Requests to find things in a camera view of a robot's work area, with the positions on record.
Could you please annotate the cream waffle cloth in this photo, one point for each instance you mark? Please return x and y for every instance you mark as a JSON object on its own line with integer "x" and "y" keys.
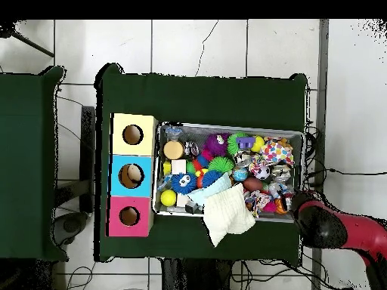
{"x": 227, "y": 214}

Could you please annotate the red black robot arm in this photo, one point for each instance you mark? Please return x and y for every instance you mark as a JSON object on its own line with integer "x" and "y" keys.
{"x": 344, "y": 232}

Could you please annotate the clear mesh bin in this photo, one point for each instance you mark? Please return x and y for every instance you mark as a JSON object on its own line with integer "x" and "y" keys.
{"x": 158, "y": 208}

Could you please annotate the wooden box with three holes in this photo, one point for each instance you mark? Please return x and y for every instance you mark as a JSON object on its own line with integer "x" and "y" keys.
{"x": 118, "y": 176}

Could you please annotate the black silver round toy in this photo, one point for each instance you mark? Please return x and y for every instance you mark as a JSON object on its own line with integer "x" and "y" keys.
{"x": 191, "y": 148}

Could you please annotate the round wooden disc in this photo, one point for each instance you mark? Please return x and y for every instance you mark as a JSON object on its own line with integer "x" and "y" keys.
{"x": 173, "y": 150}

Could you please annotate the blue fuzzy ball with eyes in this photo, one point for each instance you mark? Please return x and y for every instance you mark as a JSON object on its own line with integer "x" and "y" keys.
{"x": 183, "y": 182}

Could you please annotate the purple spiky ball with eyes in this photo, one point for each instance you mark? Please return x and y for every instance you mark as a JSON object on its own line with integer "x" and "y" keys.
{"x": 216, "y": 145}

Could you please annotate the small green spiky ball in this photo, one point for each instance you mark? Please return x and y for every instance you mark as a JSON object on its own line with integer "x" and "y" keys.
{"x": 221, "y": 165}

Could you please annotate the yellow block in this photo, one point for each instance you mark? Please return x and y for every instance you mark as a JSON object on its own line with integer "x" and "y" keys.
{"x": 166, "y": 168}

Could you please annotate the mint green knit cloth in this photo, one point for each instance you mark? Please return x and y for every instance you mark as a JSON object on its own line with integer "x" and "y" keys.
{"x": 208, "y": 188}

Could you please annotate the clear crumpled plastic packet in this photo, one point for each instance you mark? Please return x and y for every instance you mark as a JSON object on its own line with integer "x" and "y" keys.
{"x": 173, "y": 130}

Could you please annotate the large green spiky ball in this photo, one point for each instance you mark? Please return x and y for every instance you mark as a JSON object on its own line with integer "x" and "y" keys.
{"x": 232, "y": 145}

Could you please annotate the blue globe ball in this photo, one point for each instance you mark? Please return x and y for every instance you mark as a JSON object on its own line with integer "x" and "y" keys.
{"x": 240, "y": 174}

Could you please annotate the purple plastic block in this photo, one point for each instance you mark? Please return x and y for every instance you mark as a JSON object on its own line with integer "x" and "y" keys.
{"x": 245, "y": 143}

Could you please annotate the brown toy football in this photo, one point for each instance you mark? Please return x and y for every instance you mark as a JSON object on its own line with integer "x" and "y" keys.
{"x": 253, "y": 184}

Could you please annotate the yellow smiley ball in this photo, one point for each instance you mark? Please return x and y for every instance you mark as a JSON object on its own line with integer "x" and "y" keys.
{"x": 258, "y": 144}

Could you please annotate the small black white soccer ball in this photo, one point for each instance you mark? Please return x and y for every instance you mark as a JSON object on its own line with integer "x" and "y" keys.
{"x": 261, "y": 171}

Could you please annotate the polka dot cloth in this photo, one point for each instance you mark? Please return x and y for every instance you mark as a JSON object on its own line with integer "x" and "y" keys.
{"x": 278, "y": 152}

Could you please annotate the pink spiky ball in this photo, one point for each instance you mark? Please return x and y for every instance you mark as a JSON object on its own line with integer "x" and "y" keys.
{"x": 269, "y": 206}

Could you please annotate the small orange basketball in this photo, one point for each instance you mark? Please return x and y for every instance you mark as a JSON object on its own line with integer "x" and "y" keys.
{"x": 281, "y": 206}

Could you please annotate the green cloth side table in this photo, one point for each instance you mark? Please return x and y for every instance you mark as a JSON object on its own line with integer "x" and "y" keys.
{"x": 27, "y": 163}

